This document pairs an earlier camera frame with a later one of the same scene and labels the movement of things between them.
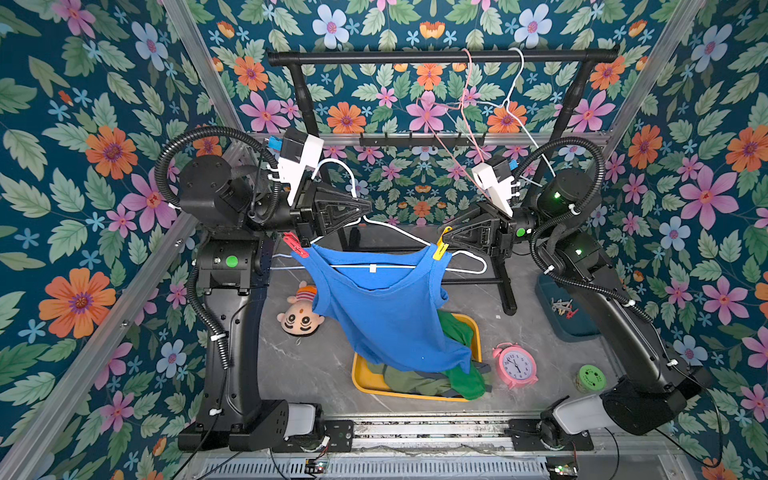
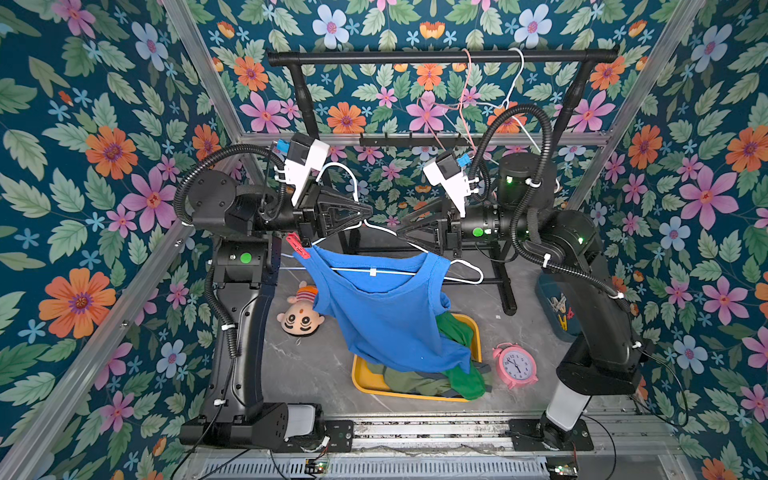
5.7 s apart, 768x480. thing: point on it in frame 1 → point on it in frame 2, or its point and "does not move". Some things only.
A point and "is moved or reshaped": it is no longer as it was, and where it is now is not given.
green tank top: [470, 385] does not move
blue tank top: [389, 307] does not move
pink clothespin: [295, 244] does not move
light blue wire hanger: [363, 219] is moved or reshaped
